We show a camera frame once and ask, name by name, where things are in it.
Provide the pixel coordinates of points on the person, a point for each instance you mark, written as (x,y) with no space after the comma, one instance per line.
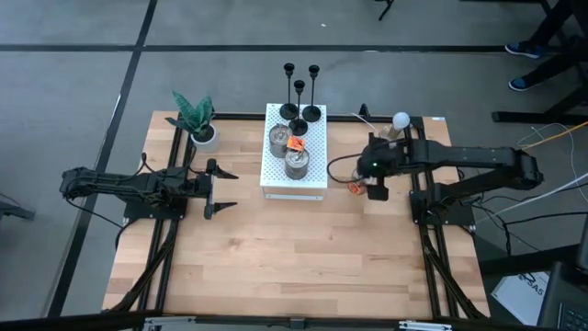
(551,27)

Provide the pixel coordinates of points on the dark laptop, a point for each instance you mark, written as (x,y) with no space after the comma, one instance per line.
(562,303)

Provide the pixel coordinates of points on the plain shiny tin can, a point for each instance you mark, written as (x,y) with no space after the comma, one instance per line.
(279,142)

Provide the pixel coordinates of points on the white printed box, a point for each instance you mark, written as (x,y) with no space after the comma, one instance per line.
(521,296)

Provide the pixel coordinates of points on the white bulb table lamp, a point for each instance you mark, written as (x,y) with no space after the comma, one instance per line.
(401,120)

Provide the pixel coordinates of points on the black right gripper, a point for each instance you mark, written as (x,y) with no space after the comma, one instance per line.
(377,188)

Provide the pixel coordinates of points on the tin can with orange wrapper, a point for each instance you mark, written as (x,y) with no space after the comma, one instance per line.
(354,187)

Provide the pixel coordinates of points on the tin can with orange tag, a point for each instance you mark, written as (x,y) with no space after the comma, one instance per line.
(296,165)

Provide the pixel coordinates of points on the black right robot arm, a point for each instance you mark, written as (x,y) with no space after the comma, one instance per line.
(459,156)

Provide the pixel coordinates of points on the black desk leg frame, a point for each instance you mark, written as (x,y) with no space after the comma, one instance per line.
(537,117)

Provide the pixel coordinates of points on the green plant in white pot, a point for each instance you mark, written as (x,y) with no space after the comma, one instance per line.
(197,119)

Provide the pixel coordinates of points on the blue shoe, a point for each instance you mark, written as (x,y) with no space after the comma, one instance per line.
(521,83)
(523,49)

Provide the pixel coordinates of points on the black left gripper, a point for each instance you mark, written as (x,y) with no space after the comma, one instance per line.
(210,188)

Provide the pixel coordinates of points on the black aluminium frame rail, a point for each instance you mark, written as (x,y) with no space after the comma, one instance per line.
(430,276)
(239,322)
(239,115)
(164,276)

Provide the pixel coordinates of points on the silver metal bracket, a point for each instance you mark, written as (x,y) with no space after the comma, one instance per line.
(425,326)
(167,323)

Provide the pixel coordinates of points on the black stand leg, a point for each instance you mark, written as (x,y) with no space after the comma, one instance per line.
(385,11)

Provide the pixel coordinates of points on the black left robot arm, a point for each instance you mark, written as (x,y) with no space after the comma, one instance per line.
(128,184)

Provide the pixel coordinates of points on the dark floor stand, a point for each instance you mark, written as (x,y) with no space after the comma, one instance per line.
(14,210)

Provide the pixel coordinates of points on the black desk foot bar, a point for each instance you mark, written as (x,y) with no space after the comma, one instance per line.
(528,261)

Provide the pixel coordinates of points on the small black rail clip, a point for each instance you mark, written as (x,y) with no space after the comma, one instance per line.
(364,110)

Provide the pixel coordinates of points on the white perforated metal shelf riser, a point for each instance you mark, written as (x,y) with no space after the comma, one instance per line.
(312,151)

